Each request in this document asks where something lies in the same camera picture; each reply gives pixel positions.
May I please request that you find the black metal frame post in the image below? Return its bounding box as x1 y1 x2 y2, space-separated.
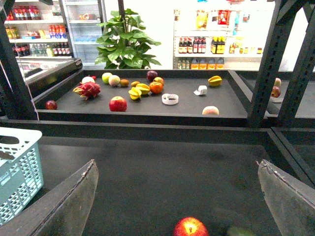
248 0 315 127

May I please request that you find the glass door refrigerator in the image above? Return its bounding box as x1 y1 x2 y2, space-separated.
61 0 106 68

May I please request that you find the dark purple plum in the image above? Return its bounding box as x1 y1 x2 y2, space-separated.
147 70 158 81

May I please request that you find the left drinks shelf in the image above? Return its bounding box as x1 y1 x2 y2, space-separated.
2 0 73 59

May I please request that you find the green potted plant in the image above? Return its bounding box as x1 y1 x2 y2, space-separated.
94 8 161 69

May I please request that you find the pale peach front right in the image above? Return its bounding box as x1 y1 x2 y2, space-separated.
202 106 220 115

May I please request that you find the dark green avocado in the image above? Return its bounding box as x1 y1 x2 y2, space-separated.
226 226 253 236

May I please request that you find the white tape roll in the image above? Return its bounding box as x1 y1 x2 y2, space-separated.
161 93 179 106

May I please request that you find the white round fruit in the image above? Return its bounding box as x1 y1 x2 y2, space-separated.
81 76 95 84

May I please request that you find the pink dragon fruit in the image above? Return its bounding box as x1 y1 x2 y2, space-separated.
73 82 100 100

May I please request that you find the small dark red apple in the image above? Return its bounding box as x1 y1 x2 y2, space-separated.
45 100 58 110

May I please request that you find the black left frame post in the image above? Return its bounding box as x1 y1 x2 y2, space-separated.
0 0 39 120

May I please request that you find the light blue plastic basket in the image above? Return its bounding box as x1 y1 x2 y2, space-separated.
0 127 44 225

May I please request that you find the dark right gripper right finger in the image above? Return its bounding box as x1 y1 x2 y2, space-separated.
258 159 315 236

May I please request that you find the pale fruit right tray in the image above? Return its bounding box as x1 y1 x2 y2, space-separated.
274 78 282 87

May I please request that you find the small orange-green fruit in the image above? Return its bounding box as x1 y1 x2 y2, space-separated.
131 81 140 87

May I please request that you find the brown kiwi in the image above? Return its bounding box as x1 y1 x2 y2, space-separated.
120 79 129 88

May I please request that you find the red apple on tray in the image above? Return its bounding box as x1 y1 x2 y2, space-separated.
109 96 127 112

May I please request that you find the red apple near gripper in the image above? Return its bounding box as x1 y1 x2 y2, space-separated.
173 217 209 236

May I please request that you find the chest freezer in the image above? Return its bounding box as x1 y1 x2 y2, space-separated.
16 58 83 97

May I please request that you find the yellow starfruit far right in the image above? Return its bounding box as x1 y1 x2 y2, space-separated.
208 76 222 87

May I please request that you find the red-yellow mango fruit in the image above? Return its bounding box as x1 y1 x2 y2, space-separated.
153 77 164 85

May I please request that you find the white paper tape piece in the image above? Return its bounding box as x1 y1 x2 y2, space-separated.
193 86 208 96

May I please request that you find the yellow starfruit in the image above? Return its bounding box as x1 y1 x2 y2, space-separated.
135 83 151 95
208 76 222 87
128 87 142 100

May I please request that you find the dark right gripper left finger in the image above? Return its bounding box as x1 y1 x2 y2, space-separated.
0 159 99 236

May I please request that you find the yellow starfruit back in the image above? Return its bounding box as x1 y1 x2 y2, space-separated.
135 83 151 95

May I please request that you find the pale peach fruit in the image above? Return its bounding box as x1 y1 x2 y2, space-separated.
108 75 121 87

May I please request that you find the red pomegranate right tray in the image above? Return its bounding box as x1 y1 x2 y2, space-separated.
271 86 281 98

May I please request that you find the orange tangerine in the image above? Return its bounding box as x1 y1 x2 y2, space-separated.
149 82 163 94

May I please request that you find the yellow starfruit front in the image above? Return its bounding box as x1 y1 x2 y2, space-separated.
128 87 142 100

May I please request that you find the black fruit tray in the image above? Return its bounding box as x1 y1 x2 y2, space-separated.
34 70 250 127

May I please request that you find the green apple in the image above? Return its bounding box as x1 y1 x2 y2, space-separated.
102 72 113 85

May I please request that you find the white shelf with bottles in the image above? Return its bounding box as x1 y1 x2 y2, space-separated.
173 0 275 71

